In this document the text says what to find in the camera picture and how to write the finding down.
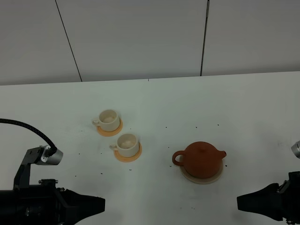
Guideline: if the far white teacup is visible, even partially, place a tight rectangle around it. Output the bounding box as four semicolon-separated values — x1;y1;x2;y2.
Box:
92;109;120;132

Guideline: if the beige round teapot tray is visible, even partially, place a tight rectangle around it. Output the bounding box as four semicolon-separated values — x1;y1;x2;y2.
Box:
180;162;224;185

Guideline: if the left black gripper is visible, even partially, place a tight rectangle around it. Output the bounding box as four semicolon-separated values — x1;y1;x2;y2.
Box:
0;179;105;225

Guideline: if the near orange coaster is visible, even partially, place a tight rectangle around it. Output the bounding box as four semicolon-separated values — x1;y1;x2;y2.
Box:
113;143;142;163

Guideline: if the brown clay teapot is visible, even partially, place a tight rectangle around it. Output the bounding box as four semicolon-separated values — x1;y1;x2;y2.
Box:
172;142;227;179

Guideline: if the orange coaster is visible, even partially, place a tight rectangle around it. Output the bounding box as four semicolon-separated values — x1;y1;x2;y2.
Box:
113;143;142;163
97;120;123;137

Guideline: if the left braided black cable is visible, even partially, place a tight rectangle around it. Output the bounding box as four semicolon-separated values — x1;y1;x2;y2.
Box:
0;118;58;155

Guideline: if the far orange coaster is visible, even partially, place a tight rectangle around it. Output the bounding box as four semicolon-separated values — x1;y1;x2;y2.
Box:
97;120;123;137

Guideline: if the white teacup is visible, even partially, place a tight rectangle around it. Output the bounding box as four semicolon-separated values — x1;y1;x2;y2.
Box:
92;109;120;132
109;133;139;158

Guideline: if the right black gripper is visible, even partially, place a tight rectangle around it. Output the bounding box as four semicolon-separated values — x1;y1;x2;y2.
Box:
237;171;300;225

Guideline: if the near white teacup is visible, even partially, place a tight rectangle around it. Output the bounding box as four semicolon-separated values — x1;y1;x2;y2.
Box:
109;133;139;158

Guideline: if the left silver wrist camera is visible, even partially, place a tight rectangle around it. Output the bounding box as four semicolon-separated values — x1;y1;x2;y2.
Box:
14;145;63;189

